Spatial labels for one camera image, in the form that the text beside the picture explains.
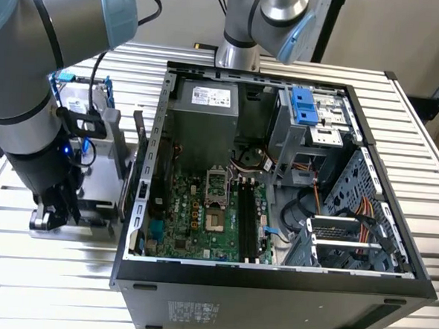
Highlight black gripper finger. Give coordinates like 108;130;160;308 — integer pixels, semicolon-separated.
50;178;83;227
28;197;71;234

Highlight black RAM slot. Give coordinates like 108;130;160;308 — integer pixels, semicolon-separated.
235;176;255;264
245;177;266;265
232;177;249;263
240;177;260;263

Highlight grey parts rack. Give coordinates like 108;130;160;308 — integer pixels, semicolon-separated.
28;103;141;246

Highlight hard disk in blue carrier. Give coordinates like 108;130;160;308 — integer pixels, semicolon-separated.
45;70;116;144

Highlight blue expansion slot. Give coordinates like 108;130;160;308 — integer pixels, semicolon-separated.
148;219;164;242

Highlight green graphics card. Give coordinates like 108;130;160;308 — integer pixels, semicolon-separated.
117;104;153;220

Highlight green motherboard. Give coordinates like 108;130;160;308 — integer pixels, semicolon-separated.
142;165;279;266

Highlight metal socket cover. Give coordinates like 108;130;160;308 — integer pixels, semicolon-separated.
204;165;231;209

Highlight CPU socket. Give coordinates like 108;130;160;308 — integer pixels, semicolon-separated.
205;208;227;233

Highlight grey power supply unit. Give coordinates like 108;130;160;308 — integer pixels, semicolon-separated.
165;77;243;173

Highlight black open PC case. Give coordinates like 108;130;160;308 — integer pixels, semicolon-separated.
105;57;439;329

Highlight metal drive bay cage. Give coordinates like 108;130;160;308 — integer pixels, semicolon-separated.
265;83;363;191

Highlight blue plastic drive latch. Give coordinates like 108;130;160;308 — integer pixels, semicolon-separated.
287;86;321;127

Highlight perforated metal disk bay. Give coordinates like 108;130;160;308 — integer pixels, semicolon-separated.
283;212;400;273

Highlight black camera bracket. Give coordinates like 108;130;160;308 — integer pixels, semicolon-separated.
62;105;109;141

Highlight black camera cable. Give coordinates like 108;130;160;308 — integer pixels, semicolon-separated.
86;0;164;117

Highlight thin wire locking lever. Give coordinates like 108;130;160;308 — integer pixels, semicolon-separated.
222;172;232;209

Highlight black looped cable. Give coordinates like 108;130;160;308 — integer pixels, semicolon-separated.
279;186;315;234

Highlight yellow orange wire bundle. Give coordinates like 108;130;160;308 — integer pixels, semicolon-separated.
292;159;317;172

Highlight thin orange wire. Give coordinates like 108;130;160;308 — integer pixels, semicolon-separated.
310;179;324;216

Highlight red yellow power wires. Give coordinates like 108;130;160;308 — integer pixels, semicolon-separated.
354;197;377;244

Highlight black metal post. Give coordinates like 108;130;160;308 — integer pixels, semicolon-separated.
310;0;350;66

